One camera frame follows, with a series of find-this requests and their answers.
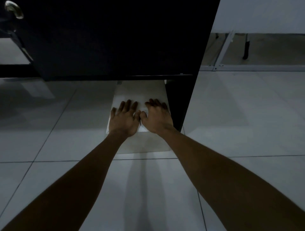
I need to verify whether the person's right hand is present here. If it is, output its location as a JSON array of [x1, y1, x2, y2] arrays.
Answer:
[[139, 98, 174, 135]]

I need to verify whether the person's left hand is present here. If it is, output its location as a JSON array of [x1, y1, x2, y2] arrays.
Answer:
[[108, 99, 141, 138]]

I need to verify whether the white box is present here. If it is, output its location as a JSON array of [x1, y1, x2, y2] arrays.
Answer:
[[106, 80, 172, 155]]

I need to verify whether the person's right forearm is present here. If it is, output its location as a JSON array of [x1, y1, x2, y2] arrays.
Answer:
[[157, 127, 305, 231]]

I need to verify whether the person's left forearm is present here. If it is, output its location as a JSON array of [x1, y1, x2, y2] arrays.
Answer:
[[0, 129, 141, 231]]

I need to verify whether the white metal brace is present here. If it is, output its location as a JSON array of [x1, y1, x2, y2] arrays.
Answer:
[[213, 31, 236, 71]]

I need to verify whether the black furniture leg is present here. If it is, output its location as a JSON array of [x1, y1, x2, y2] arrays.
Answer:
[[242, 40, 250, 60]]

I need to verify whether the white partition panel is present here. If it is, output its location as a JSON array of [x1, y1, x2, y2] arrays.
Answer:
[[211, 0, 305, 34]]

